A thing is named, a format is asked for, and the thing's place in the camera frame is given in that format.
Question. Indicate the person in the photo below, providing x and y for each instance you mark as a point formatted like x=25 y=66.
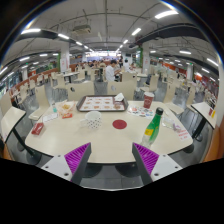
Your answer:
x=110 y=72

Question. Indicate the small red card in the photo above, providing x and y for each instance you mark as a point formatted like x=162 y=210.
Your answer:
x=37 y=128

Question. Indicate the white paper receipt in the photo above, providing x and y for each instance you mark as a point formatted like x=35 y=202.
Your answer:
x=50 y=117

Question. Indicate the white leaflet with red print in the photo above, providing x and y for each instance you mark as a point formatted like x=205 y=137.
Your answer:
x=184 y=135

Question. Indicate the beige neighbouring table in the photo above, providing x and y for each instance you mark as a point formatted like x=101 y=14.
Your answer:
x=11 y=120
x=204 y=111

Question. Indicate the red paper cup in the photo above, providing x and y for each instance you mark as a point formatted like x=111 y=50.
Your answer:
x=148 y=100

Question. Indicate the ceiling air conditioner unit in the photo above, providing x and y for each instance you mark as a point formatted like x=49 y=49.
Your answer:
x=81 y=30

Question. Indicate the group of beige chairs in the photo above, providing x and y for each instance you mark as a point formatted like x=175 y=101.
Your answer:
x=81 y=90

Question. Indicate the brown food tray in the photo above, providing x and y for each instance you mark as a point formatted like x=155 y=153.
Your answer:
x=98 y=103

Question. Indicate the flat round red coaster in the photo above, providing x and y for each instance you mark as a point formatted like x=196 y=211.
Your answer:
x=119 y=124

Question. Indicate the group of ceiling lights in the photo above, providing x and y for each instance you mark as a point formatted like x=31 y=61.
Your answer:
x=166 y=14

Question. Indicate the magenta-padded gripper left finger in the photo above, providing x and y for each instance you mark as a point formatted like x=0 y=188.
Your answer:
x=77 y=159

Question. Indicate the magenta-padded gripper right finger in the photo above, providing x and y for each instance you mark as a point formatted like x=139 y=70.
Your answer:
x=146 y=159

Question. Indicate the white polka-dot mug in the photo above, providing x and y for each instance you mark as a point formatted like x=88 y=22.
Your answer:
x=93 y=120

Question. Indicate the green plastic drink bottle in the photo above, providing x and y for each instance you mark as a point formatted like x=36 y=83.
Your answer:
x=152 y=128

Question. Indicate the crumpled white napkin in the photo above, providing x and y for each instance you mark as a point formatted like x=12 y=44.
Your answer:
x=119 y=97

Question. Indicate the clear plastic bag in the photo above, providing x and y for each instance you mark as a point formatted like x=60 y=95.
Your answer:
x=170 y=123

